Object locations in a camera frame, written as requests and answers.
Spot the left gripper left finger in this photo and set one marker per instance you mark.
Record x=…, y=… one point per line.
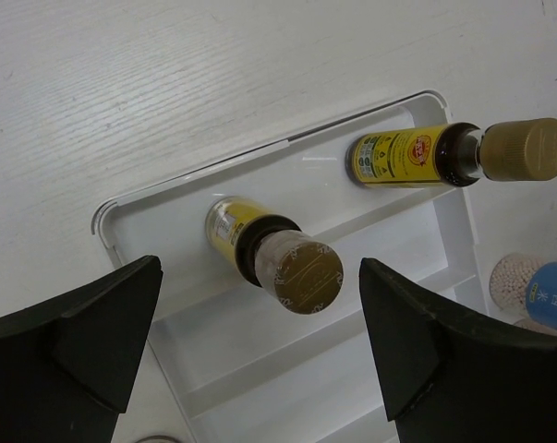
x=68, y=365

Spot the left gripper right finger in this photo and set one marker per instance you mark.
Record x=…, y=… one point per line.
x=450, y=374

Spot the blue label jar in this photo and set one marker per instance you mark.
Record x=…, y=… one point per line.
x=526, y=286

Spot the yellow bottle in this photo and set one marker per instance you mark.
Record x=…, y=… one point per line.
x=457, y=155
x=270, y=251

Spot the white divided tray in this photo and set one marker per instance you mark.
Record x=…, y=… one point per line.
x=259, y=328

